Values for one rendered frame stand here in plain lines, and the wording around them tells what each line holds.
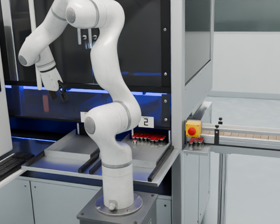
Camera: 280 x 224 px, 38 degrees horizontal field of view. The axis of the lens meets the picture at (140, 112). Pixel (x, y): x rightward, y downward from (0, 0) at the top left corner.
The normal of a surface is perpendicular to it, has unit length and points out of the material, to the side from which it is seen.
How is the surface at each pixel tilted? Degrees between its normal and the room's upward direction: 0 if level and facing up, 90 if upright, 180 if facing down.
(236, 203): 0
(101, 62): 85
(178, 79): 90
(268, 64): 90
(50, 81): 106
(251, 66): 90
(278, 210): 0
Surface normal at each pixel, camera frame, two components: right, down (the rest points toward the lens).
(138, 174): -0.03, -0.96
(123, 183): 0.40, 0.25
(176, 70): -0.32, 0.28
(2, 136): 0.94, 0.07
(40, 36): 0.04, -0.01
